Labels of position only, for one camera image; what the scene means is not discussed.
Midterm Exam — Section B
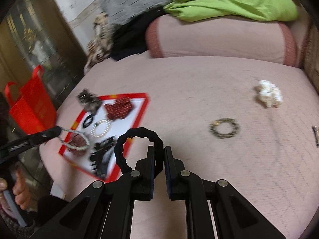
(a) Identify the black twisted hair ring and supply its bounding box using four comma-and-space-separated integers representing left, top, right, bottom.
113, 127, 165, 177

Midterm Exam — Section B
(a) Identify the pale jade bead bracelet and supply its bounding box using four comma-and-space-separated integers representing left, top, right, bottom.
58, 127, 90, 152

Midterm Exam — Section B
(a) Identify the white pearl bracelet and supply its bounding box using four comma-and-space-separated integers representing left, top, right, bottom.
90, 118, 112, 138

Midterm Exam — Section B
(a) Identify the leopard print hair tie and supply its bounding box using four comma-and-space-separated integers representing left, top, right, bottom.
209, 118, 241, 139

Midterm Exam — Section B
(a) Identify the black hair tie with bead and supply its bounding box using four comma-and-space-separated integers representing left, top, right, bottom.
82, 114, 95, 128

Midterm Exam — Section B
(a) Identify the person's left hand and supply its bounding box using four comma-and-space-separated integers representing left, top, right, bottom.
1, 168, 31, 213

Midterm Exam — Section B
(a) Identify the black hair claw clip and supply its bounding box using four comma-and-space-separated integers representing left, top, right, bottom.
89, 136, 117, 180

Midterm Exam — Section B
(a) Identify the red gift bag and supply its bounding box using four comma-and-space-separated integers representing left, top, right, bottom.
4, 65, 57, 134

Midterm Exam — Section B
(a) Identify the red shallow tray box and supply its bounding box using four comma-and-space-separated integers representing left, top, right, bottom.
58, 93, 149, 182

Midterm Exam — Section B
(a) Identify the red plaid scrunchie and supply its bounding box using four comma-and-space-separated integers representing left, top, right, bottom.
68, 133, 87, 157

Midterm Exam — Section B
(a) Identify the red polka dot scrunchie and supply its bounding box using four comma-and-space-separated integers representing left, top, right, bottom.
104, 97, 134, 120

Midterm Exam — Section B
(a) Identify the grey satin scrunchie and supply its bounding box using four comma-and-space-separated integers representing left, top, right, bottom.
77, 88, 102, 116

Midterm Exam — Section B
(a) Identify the wooden glass door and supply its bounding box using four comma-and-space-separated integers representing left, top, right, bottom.
1, 0, 86, 107

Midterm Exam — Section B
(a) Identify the leaf patterned cloth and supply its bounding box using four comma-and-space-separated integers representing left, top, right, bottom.
83, 12, 113, 75

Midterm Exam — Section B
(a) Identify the gold rhinestone hair clip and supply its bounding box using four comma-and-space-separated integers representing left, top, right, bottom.
312, 126, 319, 148

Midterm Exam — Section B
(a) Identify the pink bolster pillow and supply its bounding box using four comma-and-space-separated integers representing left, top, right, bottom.
146, 15, 297, 66

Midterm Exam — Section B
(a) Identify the green blanket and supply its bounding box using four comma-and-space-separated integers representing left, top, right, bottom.
164, 0, 298, 22

